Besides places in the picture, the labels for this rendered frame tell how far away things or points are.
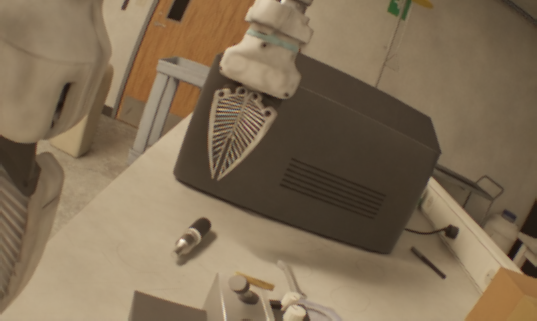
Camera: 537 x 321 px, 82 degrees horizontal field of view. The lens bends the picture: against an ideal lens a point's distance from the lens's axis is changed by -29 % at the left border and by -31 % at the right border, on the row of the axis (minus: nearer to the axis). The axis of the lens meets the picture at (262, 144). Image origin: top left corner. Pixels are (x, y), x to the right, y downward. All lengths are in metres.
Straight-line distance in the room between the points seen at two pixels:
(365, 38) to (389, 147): 3.05
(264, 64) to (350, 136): 0.28
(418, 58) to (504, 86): 1.17
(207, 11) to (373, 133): 3.15
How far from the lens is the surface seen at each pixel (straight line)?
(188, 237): 0.57
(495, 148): 4.51
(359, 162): 0.77
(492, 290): 0.62
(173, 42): 3.85
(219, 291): 0.34
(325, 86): 0.75
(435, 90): 4.01
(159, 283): 0.50
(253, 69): 0.53
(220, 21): 3.77
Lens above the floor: 1.20
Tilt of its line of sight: 13 degrees down
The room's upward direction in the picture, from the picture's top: 22 degrees clockwise
